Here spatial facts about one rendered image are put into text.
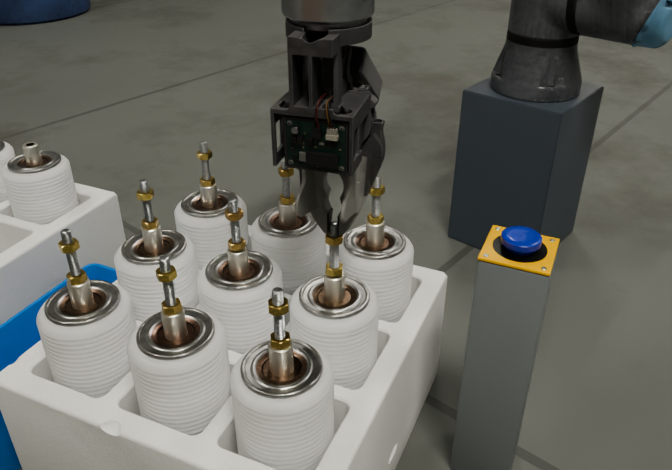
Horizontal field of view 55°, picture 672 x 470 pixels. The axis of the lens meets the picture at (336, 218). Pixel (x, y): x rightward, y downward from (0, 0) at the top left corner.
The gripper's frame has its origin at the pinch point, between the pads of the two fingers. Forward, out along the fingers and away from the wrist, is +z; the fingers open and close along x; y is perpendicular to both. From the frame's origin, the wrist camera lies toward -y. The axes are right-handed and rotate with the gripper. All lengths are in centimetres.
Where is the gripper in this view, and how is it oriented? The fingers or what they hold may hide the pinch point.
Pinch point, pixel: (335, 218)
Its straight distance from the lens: 64.3
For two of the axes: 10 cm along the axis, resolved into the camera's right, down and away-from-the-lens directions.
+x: 9.6, 1.4, -2.4
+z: 0.0, 8.6, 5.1
